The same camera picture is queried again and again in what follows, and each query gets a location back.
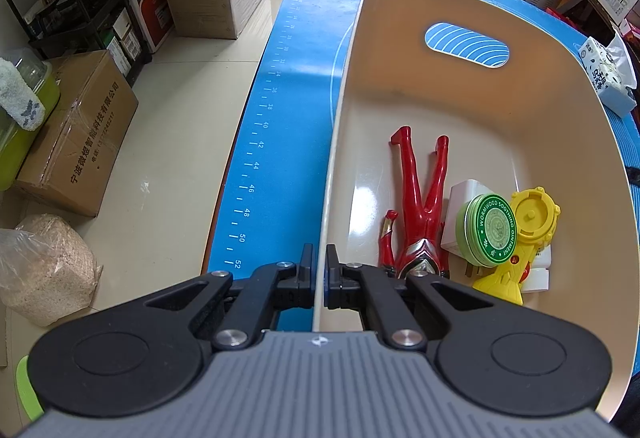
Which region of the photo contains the brown cardboard box black print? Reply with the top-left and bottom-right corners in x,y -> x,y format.
15,49 -> 140,218

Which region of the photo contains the green lidded container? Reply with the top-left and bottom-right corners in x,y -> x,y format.
0,47 -> 61,191

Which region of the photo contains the tissue pack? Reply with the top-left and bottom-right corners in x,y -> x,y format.
579,36 -> 639,118

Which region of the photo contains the light green disc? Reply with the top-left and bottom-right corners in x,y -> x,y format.
15,355 -> 46,422

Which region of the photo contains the green round tin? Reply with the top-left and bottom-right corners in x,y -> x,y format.
455,194 -> 524,268

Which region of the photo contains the yellow plastic toy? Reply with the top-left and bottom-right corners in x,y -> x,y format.
472,187 -> 562,307

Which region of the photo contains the beige plastic basket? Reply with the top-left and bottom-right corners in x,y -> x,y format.
311,0 -> 632,424

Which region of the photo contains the red toy figure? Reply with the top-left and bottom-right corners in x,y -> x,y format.
377,125 -> 451,280

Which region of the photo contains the dark wooden side table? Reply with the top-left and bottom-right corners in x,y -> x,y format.
560,0 -> 640,50

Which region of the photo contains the red appliance box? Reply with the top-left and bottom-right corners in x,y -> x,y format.
122,0 -> 176,53

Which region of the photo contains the clear bag of grain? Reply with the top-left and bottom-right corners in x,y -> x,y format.
0,213 -> 102,327

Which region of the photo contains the white fuzzy cloth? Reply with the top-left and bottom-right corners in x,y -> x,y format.
0,57 -> 46,131

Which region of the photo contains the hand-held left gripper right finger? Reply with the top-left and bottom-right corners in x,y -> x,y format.
324,244 -> 502,350

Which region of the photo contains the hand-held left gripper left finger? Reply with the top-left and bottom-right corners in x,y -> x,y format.
145,243 -> 317,352

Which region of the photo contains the white charger plug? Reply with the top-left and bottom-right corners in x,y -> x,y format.
440,179 -> 493,280

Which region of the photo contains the blue silicone mat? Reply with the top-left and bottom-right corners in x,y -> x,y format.
207,0 -> 640,334

